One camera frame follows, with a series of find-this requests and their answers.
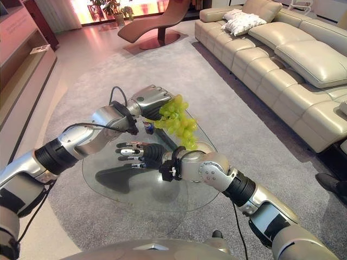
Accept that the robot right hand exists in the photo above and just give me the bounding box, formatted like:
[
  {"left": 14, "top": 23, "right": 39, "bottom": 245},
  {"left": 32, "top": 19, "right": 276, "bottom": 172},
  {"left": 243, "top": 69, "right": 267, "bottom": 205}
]
[{"left": 115, "top": 141, "right": 166, "bottom": 171}]

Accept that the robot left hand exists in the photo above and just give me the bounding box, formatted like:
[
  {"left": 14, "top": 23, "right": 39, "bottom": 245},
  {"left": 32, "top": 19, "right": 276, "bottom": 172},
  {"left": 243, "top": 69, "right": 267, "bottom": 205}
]
[{"left": 126, "top": 84, "right": 175, "bottom": 122}]

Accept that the green grape bunch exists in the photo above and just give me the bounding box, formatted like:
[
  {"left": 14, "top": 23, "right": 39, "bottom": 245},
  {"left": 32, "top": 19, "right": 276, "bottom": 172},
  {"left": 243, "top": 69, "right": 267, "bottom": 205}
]
[{"left": 146, "top": 94, "right": 199, "bottom": 151}]

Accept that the white plate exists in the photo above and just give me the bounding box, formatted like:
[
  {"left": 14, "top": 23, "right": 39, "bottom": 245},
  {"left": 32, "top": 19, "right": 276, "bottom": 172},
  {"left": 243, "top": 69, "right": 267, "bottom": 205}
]
[{"left": 195, "top": 141, "right": 215, "bottom": 154}]

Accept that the blue soda can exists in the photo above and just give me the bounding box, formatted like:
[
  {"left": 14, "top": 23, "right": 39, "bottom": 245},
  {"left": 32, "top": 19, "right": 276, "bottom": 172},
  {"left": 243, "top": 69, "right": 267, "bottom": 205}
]
[{"left": 143, "top": 121, "right": 156, "bottom": 135}]

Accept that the oval glass coffee table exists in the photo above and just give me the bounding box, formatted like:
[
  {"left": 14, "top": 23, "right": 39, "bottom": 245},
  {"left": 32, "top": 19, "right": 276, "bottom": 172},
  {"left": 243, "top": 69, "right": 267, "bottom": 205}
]
[{"left": 81, "top": 93, "right": 221, "bottom": 215}]

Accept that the grey rug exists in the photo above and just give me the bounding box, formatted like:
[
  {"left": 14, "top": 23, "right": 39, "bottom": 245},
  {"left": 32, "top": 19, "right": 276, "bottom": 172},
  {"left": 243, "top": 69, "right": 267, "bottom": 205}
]
[{"left": 15, "top": 20, "right": 347, "bottom": 260}]

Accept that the brown lounge chair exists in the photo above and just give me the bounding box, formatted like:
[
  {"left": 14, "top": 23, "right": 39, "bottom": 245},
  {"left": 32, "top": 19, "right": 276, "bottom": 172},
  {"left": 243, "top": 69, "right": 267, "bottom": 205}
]
[{"left": 117, "top": 0, "right": 202, "bottom": 51}]

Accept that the potted green plant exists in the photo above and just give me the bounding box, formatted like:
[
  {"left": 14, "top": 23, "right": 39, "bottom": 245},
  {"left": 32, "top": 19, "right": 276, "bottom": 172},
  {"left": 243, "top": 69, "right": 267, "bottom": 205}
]
[{"left": 91, "top": 0, "right": 135, "bottom": 27}]

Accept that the robot silver torso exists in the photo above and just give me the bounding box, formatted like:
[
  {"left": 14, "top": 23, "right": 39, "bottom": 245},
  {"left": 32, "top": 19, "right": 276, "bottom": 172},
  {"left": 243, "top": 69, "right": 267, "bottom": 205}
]
[{"left": 61, "top": 230, "right": 234, "bottom": 260}]

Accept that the book on shelf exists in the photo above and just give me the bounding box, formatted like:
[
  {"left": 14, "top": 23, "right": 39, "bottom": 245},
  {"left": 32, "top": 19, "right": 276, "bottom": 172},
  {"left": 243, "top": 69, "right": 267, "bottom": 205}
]
[{"left": 29, "top": 44, "right": 52, "bottom": 55}]

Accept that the small white textured pillow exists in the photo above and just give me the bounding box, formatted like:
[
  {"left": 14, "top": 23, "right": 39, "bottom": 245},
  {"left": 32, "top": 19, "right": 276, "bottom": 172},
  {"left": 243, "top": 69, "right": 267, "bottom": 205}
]
[{"left": 222, "top": 9, "right": 244, "bottom": 21}]

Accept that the large white textured pillow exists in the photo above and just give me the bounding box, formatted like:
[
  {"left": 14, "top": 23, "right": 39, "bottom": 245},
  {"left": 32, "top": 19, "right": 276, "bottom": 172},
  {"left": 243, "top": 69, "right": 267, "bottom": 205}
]
[{"left": 221, "top": 12, "right": 268, "bottom": 37}]

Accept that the beige leather sofa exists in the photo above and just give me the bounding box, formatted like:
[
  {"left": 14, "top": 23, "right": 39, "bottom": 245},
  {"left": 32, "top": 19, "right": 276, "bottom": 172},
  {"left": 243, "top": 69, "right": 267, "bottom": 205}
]
[{"left": 194, "top": 0, "right": 347, "bottom": 163}]

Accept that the wooden shelf unit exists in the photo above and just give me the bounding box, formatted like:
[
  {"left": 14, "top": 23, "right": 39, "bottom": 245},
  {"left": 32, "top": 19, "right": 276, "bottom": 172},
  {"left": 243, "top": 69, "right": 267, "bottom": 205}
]
[{"left": 0, "top": 0, "right": 59, "bottom": 131}]

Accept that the white chair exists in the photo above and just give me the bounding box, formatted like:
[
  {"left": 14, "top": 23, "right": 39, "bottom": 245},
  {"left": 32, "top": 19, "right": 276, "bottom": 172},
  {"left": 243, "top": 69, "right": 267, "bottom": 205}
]
[{"left": 286, "top": 0, "right": 316, "bottom": 15}]

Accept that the person's black shoe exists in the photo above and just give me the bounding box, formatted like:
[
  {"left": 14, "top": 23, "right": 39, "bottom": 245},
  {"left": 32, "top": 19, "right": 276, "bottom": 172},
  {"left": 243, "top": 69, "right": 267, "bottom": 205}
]
[{"left": 314, "top": 172, "right": 347, "bottom": 197}]

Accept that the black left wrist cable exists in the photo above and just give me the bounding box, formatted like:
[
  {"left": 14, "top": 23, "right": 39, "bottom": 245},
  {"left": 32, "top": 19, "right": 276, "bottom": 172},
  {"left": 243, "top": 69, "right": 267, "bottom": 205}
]
[{"left": 61, "top": 86, "right": 139, "bottom": 135}]

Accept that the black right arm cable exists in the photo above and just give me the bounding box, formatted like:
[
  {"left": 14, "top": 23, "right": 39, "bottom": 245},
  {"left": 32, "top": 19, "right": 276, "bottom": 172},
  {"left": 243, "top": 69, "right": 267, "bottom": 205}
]
[{"left": 230, "top": 200, "right": 249, "bottom": 260}]

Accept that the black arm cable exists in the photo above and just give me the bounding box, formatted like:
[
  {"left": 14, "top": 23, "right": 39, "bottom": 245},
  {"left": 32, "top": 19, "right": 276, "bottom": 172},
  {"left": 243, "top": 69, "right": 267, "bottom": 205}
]
[
  {"left": 230, "top": 200, "right": 249, "bottom": 260},
  {"left": 15, "top": 180, "right": 56, "bottom": 246}
]

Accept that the black left upper arm cable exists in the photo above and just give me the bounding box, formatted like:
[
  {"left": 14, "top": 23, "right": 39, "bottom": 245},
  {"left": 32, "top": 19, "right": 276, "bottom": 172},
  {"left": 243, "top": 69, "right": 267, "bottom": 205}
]
[{"left": 15, "top": 180, "right": 56, "bottom": 246}]

